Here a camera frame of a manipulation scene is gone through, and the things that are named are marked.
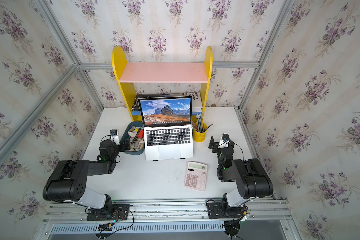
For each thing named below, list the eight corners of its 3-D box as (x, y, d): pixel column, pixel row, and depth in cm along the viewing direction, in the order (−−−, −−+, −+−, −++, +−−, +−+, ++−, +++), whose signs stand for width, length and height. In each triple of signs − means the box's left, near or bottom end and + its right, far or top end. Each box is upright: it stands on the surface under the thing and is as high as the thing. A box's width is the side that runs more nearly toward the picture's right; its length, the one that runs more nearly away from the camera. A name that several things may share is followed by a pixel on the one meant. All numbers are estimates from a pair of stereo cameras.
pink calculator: (183, 187, 82) (183, 185, 80) (187, 162, 92) (187, 160, 90) (205, 191, 81) (206, 190, 79) (207, 166, 90) (208, 164, 88)
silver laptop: (144, 160, 93) (131, 129, 68) (149, 130, 108) (140, 96, 83) (191, 160, 93) (196, 129, 68) (190, 130, 108) (193, 96, 84)
